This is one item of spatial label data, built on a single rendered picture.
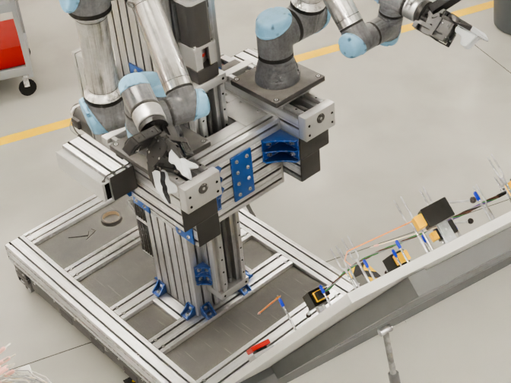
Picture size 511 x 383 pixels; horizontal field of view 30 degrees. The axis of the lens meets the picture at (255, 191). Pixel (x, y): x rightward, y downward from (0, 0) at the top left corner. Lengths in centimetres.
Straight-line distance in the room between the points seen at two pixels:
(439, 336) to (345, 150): 219
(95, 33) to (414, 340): 122
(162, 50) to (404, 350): 106
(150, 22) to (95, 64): 24
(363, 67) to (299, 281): 200
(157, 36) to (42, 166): 259
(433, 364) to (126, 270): 164
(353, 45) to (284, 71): 41
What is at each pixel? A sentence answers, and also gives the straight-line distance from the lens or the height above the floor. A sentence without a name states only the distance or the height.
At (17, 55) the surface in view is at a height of 24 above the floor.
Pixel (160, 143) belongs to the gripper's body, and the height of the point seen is 155.
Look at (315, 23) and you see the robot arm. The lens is 313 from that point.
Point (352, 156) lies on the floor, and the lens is 476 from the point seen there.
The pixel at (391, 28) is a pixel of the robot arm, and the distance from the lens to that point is 285.
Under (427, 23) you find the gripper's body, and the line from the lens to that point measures 276.
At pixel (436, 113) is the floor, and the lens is 508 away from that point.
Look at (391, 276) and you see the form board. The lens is 164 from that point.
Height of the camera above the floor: 280
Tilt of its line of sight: 38 degrees down
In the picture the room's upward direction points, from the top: 6 degrees counter-clockwise
